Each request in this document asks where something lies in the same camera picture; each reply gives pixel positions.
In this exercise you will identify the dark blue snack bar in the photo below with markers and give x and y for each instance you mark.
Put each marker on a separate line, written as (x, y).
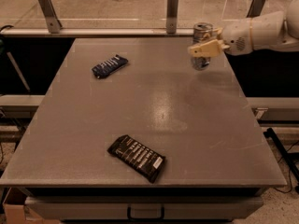
(108, 67)

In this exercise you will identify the glass barrier panel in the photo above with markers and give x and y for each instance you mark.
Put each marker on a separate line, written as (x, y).
(122, 13)

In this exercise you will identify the black stand leg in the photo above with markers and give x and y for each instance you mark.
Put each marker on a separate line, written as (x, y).
(291, 159)

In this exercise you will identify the cardboard box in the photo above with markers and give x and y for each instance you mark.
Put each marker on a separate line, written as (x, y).
(17, 212)

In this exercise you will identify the grey drawer with black handle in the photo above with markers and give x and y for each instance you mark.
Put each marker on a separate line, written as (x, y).
(144, 208)

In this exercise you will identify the metal bracket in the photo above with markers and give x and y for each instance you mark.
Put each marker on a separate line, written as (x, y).
(255, 8)
(171, 16)
(53, 24)

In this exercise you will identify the black rxbar chocolate bar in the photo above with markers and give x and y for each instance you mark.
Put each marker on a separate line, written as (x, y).
(139, 157)

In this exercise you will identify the right metal bracket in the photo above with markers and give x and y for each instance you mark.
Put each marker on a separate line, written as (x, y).
(255, 8)

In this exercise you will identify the left metal bracket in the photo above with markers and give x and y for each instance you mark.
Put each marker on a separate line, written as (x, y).
(53, 24)

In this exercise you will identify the middle metal bracket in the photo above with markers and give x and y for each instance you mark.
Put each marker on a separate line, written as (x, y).
(171, 16)

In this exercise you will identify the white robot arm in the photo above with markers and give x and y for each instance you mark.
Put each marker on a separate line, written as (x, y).
(277, 31)

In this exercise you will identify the grey side rail beam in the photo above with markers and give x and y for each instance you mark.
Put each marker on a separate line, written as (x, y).
(19, 106)

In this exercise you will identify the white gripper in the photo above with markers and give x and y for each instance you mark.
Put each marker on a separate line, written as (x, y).
(236, 36)

